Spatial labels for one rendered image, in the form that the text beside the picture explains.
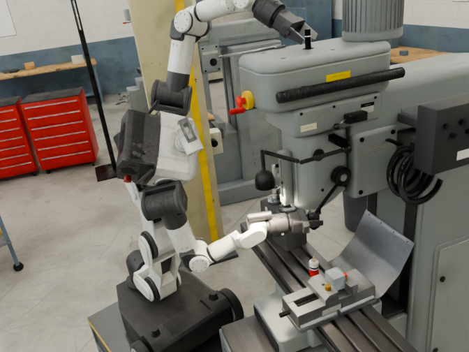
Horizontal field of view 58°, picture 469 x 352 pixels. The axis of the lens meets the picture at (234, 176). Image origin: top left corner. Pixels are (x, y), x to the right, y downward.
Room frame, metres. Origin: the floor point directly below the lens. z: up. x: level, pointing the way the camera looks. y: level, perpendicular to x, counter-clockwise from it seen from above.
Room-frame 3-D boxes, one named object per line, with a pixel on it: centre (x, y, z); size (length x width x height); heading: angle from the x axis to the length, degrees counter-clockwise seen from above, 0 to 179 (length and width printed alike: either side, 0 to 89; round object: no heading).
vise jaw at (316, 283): (1.27, -0.28, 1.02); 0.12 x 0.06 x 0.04; 20
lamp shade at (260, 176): (1.34, -0.10, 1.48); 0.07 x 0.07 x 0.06
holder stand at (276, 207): (1.78, -0.21, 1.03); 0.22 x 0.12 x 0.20; 25
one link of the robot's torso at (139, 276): (1.88, 0.49, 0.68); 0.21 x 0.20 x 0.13; 36
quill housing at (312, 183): (1.43, -0.30, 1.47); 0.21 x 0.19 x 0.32; 18
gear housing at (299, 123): (1.44, -0.33, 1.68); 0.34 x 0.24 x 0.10; 108
